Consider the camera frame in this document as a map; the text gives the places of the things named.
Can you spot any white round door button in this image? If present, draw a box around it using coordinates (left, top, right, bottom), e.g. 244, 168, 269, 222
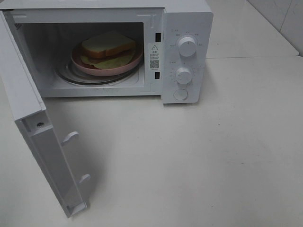
174, 89, 188, 101

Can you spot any pink round plate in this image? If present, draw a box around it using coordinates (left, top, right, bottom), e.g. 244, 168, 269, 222
71, 44, 143, 77

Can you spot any white bread sandwich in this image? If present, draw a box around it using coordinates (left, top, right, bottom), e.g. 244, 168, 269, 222
80, 31, 136, 70

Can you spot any white microwave door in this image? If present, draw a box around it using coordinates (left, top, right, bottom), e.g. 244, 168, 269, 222
0, 10, 90, 217

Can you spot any white warning label sticker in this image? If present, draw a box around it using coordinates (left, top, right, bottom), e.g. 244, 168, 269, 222
147, 42, 163, 70

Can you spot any white upper power knob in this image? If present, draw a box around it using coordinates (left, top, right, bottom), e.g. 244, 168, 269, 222
177, 35, 197, 57

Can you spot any glass microwave turntable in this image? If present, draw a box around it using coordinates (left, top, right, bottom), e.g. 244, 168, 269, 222
53, 51, 142, 86

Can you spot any white microwave oven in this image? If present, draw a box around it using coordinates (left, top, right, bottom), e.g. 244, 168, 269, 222
0, 0, 214, 104

